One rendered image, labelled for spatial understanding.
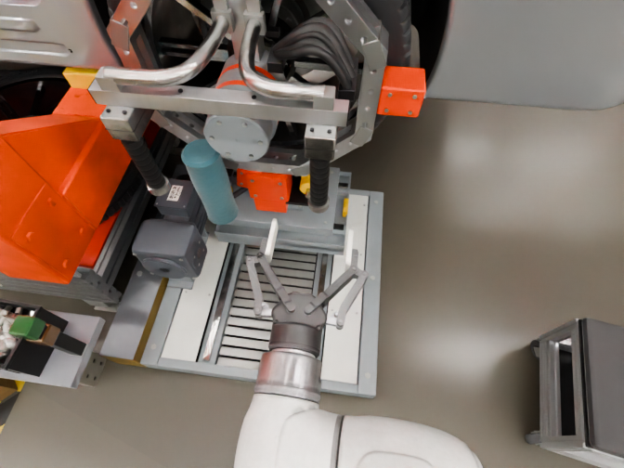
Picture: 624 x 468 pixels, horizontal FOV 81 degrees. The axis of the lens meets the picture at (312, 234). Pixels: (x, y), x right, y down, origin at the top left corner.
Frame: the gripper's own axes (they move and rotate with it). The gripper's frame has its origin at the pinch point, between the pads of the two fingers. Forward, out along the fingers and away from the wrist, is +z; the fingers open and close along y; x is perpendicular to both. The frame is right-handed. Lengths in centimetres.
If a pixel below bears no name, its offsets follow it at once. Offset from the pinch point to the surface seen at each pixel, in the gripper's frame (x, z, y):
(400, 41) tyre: 10.2, 40.8, 12.4
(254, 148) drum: 0.1, 17.9, -13.8
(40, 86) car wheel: -36, 69, -110
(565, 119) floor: -82, 136, 118
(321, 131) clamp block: 11.9, 12.1, -0.1
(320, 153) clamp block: 8.6, 10.5, 0.0
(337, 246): -67, 34, 5
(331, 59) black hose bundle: 19.5, 19.4, 0.3
